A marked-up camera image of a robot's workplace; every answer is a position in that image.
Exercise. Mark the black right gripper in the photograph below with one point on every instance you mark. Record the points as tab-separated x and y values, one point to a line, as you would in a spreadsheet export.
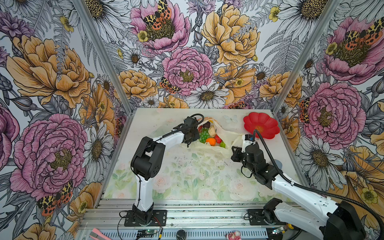
236	153

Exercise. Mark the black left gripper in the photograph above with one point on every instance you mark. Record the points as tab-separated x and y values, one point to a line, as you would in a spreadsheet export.
195	130

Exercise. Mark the translucent cream plastic bag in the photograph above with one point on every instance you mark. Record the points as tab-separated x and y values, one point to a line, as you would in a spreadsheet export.
229	139

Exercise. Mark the red flower-shaped plate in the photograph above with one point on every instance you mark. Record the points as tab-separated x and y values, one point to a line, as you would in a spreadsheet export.
266	125

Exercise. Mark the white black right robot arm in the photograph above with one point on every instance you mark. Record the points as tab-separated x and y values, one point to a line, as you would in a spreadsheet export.
319	216

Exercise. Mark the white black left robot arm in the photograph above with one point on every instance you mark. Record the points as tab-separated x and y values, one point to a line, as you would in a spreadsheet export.
147	161

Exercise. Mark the green fake grapes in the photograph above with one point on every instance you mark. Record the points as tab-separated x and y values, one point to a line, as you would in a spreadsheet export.
204	135

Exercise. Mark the brown fake fruit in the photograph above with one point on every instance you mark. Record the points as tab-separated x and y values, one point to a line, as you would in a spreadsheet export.
207	125

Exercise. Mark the beige fake garlic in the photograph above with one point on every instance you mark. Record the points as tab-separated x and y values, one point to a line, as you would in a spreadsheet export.
212	131

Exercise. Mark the orange fake fruit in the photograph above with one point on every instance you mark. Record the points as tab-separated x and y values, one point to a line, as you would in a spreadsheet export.
211	141

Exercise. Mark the red fake fruit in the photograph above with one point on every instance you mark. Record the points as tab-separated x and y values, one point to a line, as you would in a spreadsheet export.
218	139

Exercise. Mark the small pink white toy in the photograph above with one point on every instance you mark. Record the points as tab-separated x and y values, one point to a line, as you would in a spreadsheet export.
236	235

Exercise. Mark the black round knob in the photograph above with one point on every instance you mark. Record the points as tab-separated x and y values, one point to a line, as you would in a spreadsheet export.
181	235

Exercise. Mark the green circuit board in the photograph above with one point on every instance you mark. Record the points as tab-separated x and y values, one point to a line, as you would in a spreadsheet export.
146	233

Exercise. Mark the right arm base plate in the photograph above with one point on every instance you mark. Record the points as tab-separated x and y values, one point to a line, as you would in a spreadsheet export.
260	217

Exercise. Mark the aluminium rail frame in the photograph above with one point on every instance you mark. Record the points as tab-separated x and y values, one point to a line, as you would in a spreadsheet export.
202	220

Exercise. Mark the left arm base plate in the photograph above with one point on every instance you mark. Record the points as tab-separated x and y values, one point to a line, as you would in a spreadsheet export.
152	218

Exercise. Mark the pink tool handle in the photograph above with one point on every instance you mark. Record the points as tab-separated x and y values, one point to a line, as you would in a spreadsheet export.
98	235

